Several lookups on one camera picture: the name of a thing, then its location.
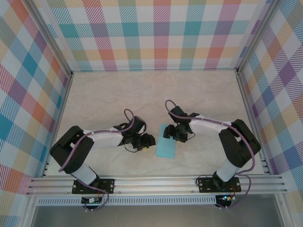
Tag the aluminium mounting rail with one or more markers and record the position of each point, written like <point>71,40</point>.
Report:
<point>154,185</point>

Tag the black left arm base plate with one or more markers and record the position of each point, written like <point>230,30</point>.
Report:
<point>107,185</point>

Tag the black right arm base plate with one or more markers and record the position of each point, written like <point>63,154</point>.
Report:
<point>206,185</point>

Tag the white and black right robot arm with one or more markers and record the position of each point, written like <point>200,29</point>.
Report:
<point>208,126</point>

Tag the light blue paper sheet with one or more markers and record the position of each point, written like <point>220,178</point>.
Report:
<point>165,149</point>

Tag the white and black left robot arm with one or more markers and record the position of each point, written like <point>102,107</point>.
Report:
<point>104,139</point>

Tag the grey metal sheet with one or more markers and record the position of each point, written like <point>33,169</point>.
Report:
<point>154,216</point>

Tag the aluminium frame post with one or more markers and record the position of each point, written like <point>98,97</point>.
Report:
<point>29,212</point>
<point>282,212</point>
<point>54,40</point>
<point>255,35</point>

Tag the aluminium side rail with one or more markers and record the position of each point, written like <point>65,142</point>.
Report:
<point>251,118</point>
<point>59,118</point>

